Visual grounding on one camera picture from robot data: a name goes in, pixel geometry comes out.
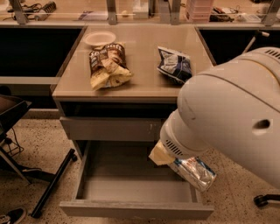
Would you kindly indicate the white stick with black tip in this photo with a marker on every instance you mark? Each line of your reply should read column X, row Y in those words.
column 257, row 34

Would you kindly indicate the black chair base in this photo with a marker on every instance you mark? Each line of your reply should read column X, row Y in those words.
column 27, row 159

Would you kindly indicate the open grey middle drawer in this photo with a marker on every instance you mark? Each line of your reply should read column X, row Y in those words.
column 118, row 180

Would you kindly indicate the black caster wheel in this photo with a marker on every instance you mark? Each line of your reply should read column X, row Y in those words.
column 263, row 200

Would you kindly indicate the silver redbull can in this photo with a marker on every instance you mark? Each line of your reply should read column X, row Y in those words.
column 194, row 171

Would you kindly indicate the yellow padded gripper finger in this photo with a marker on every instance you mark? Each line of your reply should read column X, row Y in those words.
column 160, row 156

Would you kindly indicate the grey drawer cabinet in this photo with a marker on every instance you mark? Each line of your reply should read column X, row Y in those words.
column 131, row 105

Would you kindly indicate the blue white chip bag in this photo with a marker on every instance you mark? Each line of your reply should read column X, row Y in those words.
column 175, row 65

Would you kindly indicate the brown yellow chip bag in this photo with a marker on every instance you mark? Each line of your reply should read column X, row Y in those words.
column 108, row 66

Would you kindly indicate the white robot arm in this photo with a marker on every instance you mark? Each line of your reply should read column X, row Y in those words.
column 233, row 107

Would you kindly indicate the closed grey top drawer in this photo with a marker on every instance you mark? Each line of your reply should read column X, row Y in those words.
column 111, row 129

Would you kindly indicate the black device with cables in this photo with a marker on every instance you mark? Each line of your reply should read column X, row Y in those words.
column 22, row 12

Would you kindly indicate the pink storage box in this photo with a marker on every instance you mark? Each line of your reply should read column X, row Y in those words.
column 198, row 11

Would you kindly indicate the white box on desk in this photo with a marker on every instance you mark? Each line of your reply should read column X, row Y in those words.
column 140, row 9

